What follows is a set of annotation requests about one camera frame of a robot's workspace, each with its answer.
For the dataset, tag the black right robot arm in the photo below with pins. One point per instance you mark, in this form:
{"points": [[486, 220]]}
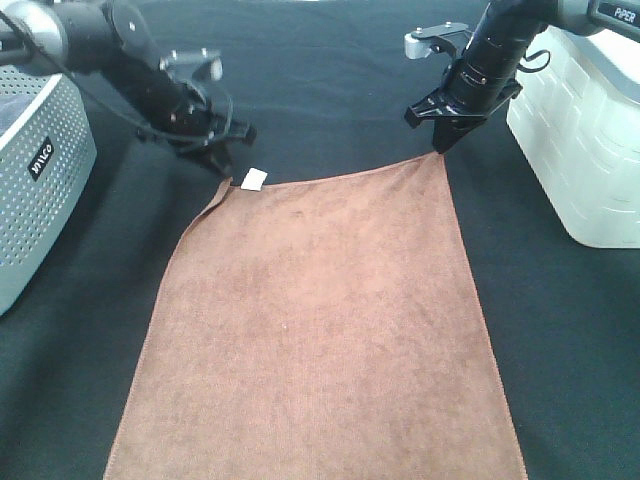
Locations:
{"points": [[481, 76]]}

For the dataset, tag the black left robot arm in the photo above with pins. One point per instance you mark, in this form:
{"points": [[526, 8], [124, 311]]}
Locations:
{"points": [[167, 89]]}

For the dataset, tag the dark cloth in basket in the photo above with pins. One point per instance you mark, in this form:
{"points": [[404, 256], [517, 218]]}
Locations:
{"points": [[16, 112]]}

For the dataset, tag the black table cloth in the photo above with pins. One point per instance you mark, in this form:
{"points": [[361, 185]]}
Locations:
{"points": [[326, 85]]}

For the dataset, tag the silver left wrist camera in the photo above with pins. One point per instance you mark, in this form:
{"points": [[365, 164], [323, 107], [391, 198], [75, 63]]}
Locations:
{"points": [[200, 65]]}

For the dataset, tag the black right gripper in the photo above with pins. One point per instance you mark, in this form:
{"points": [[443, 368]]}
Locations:
{"points": [[453, 121]]}

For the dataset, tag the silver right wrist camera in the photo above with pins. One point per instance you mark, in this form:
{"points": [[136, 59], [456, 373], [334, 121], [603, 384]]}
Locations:
{"points": [[448, 38]]}

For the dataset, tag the white plastic storage bin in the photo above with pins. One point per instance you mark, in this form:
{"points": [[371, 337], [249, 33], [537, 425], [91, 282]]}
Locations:
{"points": [[577, 124]]}

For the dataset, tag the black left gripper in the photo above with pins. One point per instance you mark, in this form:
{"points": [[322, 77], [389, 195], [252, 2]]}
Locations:
{"points": [[199, 131]]}

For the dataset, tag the grey perforated laundry basket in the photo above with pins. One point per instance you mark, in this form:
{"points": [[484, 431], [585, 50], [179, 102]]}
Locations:
{"points": [[44, 170]]}

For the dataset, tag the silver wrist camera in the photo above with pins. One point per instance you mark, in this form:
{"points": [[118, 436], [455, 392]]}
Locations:
{"points": [[448, 38], [200, 65]]}

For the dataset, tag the brown microfibre towel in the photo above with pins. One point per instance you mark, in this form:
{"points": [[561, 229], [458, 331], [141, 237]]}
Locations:
{"points": [[324, 329]]}

